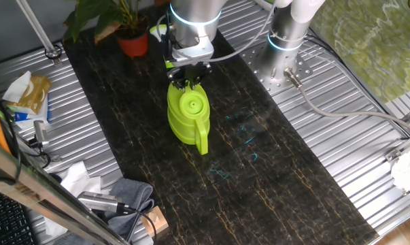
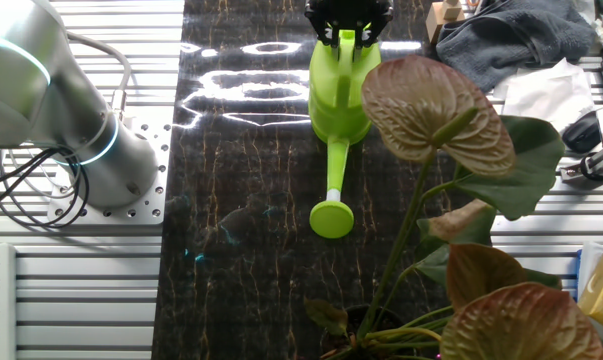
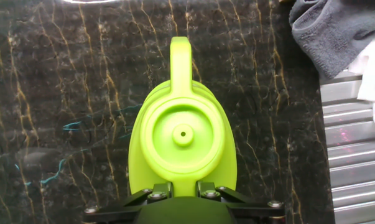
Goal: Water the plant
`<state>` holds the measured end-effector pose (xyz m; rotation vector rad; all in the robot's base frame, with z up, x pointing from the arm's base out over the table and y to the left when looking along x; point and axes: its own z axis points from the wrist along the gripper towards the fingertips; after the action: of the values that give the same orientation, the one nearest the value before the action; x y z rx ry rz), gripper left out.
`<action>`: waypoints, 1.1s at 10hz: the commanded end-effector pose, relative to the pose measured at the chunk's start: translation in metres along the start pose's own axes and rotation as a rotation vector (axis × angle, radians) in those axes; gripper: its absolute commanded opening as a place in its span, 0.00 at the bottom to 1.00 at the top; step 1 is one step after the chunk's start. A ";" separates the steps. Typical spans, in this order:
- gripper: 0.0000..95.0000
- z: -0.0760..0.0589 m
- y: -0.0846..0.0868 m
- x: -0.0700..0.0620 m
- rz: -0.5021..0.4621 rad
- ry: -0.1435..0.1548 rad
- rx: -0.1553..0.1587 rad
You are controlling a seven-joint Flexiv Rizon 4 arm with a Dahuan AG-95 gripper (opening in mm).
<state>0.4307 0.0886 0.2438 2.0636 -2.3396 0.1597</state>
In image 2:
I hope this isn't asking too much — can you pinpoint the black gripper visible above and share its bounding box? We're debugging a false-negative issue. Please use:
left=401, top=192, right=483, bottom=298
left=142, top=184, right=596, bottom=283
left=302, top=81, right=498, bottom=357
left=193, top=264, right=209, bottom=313
left=304, top=0, right=395, bottom=50

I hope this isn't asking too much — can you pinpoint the lime green watering can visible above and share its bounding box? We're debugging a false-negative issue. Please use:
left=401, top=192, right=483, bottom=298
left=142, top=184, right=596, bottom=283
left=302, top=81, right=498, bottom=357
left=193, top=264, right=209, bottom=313
left=308, top=28, right=383, bottom=240

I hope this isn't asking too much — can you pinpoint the plant in red pot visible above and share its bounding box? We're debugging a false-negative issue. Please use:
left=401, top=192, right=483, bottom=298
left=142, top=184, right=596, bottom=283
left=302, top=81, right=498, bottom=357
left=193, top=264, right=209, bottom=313
left=303, top=53, right=603, bottom=360

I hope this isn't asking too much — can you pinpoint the grey towel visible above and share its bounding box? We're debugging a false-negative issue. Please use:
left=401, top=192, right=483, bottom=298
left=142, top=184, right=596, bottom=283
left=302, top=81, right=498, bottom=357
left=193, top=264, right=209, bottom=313
left=434, top=0, right=598, bottom=94

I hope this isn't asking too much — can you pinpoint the black marble pattern mat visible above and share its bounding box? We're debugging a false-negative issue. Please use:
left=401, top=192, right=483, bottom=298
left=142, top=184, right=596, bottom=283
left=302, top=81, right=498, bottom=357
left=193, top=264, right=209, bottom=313
left=150, top=0, right=497, bottom=360

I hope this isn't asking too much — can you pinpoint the black cable loop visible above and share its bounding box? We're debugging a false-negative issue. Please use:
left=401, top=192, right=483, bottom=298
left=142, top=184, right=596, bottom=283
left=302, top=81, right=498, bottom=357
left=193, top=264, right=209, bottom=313
left=580, top=154, right=603, bottom=182

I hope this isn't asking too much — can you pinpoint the aluminium camera mount bar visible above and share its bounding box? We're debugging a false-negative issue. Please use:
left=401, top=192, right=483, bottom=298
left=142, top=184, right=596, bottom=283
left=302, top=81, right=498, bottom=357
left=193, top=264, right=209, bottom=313
left=559, top=147, right=603, bottom=182

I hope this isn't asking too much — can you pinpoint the wooden block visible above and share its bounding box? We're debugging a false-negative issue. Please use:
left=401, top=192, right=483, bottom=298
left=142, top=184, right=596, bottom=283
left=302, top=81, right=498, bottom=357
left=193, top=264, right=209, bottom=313
left=424, top=0, right=466, bottom=45

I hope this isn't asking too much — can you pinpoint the grey base cable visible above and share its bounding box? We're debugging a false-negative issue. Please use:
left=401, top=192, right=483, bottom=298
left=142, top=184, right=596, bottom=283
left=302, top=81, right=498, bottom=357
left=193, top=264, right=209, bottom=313
left=63, top=29, right=133, bottom=124

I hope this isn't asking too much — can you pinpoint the black cable bundle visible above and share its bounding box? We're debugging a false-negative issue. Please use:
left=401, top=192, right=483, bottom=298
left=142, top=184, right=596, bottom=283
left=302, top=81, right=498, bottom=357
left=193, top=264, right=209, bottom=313
left=0, top=144, right=91, bottom=230

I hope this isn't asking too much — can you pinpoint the white paper towel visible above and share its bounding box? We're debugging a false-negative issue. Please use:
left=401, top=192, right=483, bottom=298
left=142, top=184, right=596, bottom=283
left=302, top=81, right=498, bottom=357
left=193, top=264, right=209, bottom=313
left=490, top=57, right=597, bottom=134

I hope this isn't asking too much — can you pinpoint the perforated silver base plate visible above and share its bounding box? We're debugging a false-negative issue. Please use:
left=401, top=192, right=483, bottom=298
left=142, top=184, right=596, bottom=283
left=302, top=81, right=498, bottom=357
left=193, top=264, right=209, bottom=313
left=45, top=117, right=173, bottom=226

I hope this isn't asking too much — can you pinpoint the black computer mouse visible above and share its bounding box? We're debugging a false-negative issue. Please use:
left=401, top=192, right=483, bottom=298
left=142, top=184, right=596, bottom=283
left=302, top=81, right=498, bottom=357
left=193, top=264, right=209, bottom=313
left=561, top=109, right=603, bottom=155

